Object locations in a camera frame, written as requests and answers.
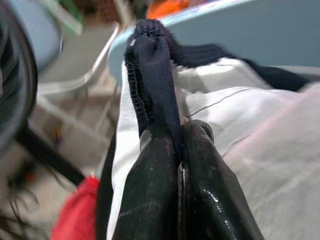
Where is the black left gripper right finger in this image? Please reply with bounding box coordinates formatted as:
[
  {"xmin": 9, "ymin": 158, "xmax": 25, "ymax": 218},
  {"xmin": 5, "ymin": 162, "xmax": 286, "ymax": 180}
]
[{"xmin": 178, "ymin": 119, "xmax": 265, "ymax": 240}]

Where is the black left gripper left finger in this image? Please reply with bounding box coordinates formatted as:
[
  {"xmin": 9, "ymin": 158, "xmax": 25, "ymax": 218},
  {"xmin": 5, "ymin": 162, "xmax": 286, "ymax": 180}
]
[{"xmin": 109, "ymin": 124, "xmax": 180, "ymax": 240}]

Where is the navy garment with white lining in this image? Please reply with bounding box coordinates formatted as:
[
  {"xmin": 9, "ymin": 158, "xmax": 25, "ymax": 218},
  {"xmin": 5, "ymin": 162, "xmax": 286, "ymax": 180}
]
[{"xmin": 96, "ymin": 19, "xmax": 320, "ymax": 240}]

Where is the red cloth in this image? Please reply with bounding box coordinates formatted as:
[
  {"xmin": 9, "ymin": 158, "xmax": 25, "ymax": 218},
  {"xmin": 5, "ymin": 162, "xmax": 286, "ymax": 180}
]
[{"xmin": 49, "ymin": 174, "xmax": 101, "ymax": 240}]

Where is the grey seat white folding chair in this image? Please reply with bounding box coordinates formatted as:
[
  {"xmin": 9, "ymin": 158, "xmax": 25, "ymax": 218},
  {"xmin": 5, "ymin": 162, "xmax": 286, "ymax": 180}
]
[{"xmin": 37, "ymin": 22, "xmax": 122, "ymax": 106}]

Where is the light blue plastic chair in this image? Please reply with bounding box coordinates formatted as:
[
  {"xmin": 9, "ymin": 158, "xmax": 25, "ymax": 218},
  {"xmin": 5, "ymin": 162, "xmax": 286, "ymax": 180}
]
[{"xmin": 107, "ymin": 0, "xmax": 320, "ymax": 85}]

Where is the black round standing fan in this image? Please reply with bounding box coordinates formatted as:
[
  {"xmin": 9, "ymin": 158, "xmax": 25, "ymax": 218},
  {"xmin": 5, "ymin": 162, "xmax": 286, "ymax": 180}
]
[{"xmin": 0, "ymin": 0, "xmax": 87, "ymax": 187}]

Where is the child in orange shirt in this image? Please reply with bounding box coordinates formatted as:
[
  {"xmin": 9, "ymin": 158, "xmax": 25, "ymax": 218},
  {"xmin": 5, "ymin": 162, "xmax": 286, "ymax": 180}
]
[{"xmin": 146, "ymin": 0, "xmax": 201, "ymax": 20}]

